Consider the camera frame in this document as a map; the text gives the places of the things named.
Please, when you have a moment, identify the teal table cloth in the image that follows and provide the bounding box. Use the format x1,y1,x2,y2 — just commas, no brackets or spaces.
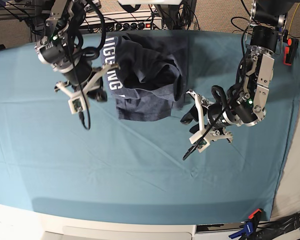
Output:
0,43,300,225

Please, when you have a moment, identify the blue-grey T-shirt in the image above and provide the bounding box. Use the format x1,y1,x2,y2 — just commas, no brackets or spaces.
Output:
100,33,189,122

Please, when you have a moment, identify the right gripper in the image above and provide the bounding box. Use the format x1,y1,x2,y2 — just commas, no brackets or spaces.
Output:
54,63,120,102

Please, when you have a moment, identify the orange black clamp top right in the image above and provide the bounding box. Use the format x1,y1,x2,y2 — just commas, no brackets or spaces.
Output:
283,38,299,66

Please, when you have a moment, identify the black plastic bag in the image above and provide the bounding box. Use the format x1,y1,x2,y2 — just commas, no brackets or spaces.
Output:
255,213,300,240

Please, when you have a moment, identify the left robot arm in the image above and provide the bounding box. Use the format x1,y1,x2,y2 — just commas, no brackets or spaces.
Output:
181,0,293,151

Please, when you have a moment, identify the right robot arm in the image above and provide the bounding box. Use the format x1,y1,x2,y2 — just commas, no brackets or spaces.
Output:
34,0,108,102

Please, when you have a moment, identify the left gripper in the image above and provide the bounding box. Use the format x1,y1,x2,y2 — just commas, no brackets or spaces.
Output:
180,89,233,143

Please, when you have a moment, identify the yellow cable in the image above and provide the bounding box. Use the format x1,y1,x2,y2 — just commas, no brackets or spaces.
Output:
288,3,300,38

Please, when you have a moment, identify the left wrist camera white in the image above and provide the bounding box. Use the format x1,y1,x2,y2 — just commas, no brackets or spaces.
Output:
189,130,211,153

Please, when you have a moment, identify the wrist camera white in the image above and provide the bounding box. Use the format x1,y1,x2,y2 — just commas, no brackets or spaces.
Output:
68,95,87,115
189,130,211,153

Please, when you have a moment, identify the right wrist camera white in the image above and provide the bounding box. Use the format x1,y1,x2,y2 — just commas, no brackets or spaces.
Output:
68,95,87,115

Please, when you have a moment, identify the blue orange clamp bottom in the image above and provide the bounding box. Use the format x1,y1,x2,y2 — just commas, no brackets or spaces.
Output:
228,208,263,240

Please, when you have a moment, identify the white power strip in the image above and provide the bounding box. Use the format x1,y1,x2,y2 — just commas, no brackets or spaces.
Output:
106,19,163,32

